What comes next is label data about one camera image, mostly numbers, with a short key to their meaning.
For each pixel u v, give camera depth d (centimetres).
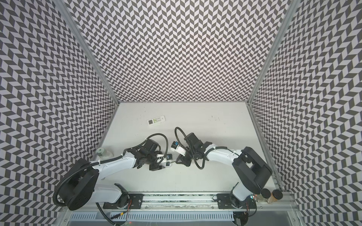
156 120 106
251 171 44
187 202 74
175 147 74
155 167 75
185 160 74
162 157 74
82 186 41
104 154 81
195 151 67
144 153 69
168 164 84
